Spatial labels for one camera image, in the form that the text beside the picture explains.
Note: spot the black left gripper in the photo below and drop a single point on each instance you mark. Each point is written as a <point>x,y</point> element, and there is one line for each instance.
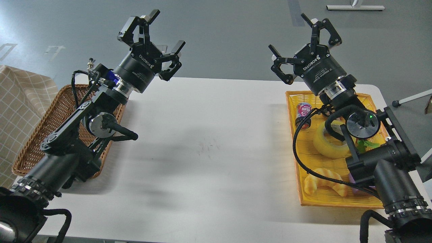
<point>144,59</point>

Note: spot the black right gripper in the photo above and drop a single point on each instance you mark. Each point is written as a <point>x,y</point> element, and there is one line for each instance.
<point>320,69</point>

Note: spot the yellow tape roll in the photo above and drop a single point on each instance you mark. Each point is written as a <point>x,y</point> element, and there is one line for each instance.
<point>327,145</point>

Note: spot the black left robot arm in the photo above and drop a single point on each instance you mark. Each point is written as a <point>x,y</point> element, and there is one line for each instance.
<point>73,150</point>

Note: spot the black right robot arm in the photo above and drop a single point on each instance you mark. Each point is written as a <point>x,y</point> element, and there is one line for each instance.
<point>381,154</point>

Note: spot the small red drink can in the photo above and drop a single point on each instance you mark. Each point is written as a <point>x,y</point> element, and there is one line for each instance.
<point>302,110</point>

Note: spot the white stand base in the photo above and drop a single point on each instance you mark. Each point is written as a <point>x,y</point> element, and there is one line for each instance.
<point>355,5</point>

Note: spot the white office chair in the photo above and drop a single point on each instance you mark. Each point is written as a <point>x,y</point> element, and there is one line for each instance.
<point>427,93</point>

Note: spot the orange toy carrot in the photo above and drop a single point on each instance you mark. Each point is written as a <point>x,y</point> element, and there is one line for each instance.
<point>367,127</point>

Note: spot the yellow plastic basket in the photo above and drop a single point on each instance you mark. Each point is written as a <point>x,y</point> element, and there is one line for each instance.
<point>312,159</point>

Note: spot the toy croissant bread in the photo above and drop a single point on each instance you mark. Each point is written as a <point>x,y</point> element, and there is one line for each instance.
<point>312,183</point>

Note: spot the beige checkered cloth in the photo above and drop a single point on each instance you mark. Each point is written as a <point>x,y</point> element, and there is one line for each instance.
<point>24,98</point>

